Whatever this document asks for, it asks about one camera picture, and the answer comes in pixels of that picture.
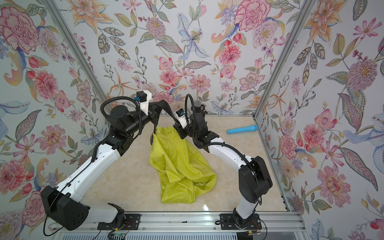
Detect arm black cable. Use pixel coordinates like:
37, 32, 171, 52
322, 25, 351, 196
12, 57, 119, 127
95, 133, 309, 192
184, 93, 199, 142
99, 95, 142, 121

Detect aluminium front rail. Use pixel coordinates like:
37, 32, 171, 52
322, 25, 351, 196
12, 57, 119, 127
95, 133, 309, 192
47, 211, 307, 234

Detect black microphone on tripod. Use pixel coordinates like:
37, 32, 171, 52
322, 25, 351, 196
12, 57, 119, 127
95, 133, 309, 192
193, 100, 207, 116

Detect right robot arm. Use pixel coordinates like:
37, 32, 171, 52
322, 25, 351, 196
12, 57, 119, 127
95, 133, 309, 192
174, 109, 273, 230

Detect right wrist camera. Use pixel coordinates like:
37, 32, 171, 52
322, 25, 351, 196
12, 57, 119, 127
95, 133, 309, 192
175, 109, 187, 129

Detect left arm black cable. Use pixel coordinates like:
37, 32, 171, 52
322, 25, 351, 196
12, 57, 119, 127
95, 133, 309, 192
99, 95, 142, 121

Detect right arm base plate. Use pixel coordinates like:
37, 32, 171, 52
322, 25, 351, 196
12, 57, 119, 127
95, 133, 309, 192
215, 210, 263, 231

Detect blue toy microphone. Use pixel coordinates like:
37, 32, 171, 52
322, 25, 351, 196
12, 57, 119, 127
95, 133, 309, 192
227, 125, 259, 134

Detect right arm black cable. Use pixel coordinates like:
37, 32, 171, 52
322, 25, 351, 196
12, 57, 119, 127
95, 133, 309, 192
184, 93, 199, 142

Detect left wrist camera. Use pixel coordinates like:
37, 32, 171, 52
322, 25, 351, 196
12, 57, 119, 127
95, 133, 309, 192
135, 90, 152, 115

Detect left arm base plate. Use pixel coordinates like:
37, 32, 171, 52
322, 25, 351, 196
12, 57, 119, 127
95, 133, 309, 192
97, 203, 141, 231

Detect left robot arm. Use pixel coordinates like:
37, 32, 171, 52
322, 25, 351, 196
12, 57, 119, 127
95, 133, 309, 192
41, 100, 172, 231

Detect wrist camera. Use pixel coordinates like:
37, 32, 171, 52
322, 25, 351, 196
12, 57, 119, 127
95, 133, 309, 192
135, 90, 152, 115
175, 109, 187, 129

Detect lime green trousers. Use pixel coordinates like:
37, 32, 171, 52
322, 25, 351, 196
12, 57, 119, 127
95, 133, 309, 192
149, 127, 217, 204

